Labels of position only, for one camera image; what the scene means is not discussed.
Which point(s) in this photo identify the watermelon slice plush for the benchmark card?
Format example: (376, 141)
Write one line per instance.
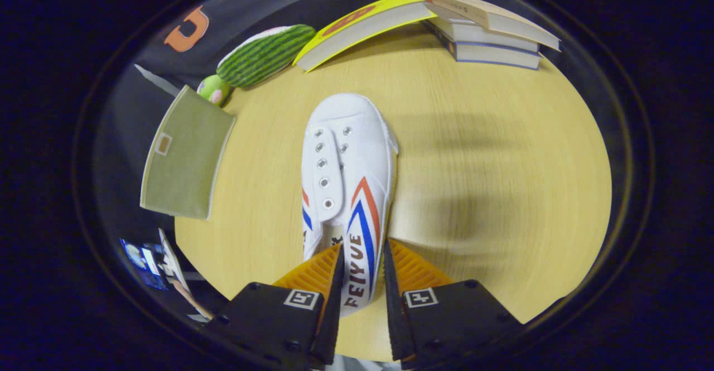
(262, 56)

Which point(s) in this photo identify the tan book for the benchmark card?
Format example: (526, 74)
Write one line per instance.
(491, 17)

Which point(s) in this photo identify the yellow book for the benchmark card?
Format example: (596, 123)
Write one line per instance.
(357, 30)

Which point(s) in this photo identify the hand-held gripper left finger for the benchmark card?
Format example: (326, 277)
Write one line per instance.
(279, 321)

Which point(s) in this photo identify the white flat panel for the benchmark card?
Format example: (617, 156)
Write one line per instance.
(173, 262)

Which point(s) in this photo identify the beige fabric storage box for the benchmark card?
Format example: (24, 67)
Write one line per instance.
(184, 164)

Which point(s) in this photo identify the blue-edged book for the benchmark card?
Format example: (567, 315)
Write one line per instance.
(496, 56)

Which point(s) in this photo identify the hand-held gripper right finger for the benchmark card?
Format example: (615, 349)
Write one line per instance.
(446, 321)

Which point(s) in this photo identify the green and pink plush toy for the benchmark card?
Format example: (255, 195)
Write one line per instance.
(213, 89)

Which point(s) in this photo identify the white canvas shoe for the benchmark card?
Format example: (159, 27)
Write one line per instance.
(351, 153)

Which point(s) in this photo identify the white book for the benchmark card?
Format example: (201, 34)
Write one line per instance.
(491, 37)

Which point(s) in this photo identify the blue printed package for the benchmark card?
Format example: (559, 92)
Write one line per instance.
(142, 262)

